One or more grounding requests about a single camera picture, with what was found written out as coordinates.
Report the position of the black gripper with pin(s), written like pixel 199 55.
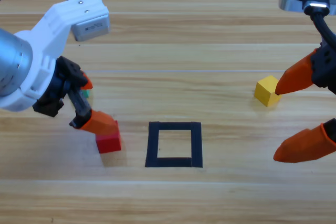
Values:
pixel 324 69
pixel 63 82

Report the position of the green wooden block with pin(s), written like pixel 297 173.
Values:
pixel 86 93

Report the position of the yellow wooden block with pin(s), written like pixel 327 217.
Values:
pixel 265 90

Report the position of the red wooden block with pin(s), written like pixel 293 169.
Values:
pixel 109 144

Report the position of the black tape square outline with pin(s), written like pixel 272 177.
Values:
pixel 152 142

